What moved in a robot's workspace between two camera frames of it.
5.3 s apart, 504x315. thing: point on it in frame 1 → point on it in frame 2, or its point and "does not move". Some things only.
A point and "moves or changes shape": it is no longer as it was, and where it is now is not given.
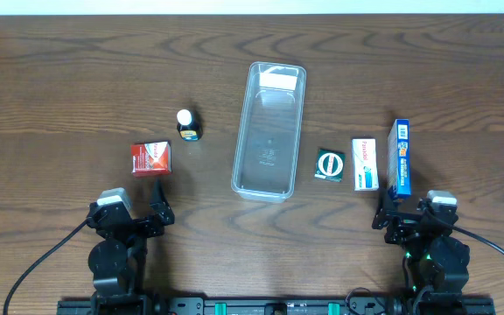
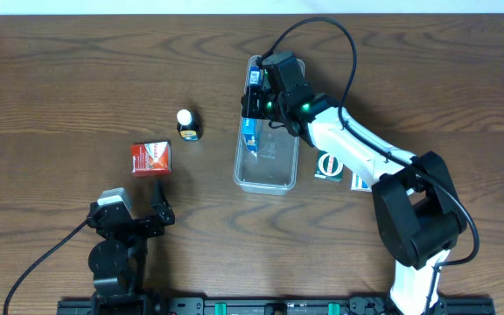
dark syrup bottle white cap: (189, 125) does not move
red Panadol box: (153, 158) does not move
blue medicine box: (398, 159) moves or changes shape
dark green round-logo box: (330, 165) does not move
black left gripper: (145, 223) does not move
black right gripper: (399, 222) → (252, 105)
